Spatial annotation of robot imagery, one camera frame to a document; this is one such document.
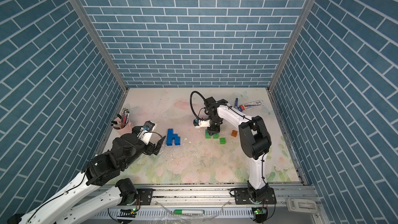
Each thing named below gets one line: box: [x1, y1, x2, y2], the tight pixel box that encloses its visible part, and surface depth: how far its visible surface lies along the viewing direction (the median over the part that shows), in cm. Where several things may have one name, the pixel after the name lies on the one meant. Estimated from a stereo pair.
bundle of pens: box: [110, 107, 130, 130], surface depth 89 cm
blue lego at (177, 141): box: [174, 136, 181, 146], surface depth 93 cm
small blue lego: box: [166, 128, 176, 138], surface depth 96 cm
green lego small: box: [219, 137, 227, 145], surface depth 94 cm
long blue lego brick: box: [166, 130, 181, 145], surface depth 93 cm
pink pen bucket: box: [111, 120, 133, 139], surface depth 90 cm
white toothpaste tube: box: [237, 99, 266, 112], surface depth 114 cm
